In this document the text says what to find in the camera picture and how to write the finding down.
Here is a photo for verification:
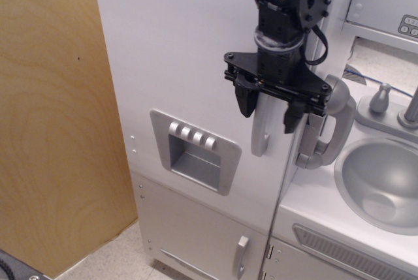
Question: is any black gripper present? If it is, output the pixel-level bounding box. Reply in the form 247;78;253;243
224;46;332;134

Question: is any silver fridge door handle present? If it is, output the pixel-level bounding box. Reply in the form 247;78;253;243
251;93;278;157

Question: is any white toy fridge door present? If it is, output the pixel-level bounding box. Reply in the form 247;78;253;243
97;0;294;235

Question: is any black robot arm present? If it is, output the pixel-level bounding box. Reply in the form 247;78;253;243
224;0;332;134

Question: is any grey toy telephone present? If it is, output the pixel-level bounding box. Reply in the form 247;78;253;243
296;74;357;170

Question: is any silver ice dispenser panel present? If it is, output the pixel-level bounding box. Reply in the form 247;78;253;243
150;110;242;196

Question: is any grey toy faucet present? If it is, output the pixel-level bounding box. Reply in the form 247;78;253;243
355;83;417;143

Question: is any silver toy sink basin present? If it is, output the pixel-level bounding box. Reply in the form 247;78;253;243
334;138;417;236

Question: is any grey toy microwave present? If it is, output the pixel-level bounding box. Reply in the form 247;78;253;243
344;0;417;53

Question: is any silver door hinge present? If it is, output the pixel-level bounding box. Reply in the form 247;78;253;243
266;244;274;259

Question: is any white lower freezer door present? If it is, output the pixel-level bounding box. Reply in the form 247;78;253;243
131;174;266;279

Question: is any wooden plywood board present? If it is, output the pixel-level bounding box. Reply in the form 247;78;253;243
1;0;136;277

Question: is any blue cable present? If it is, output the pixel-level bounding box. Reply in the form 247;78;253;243
343;68;417;97

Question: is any silver lower door handle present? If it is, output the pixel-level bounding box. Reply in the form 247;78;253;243
233;236;249;279

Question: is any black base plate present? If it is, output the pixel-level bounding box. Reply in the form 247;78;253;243
1;250;50;280

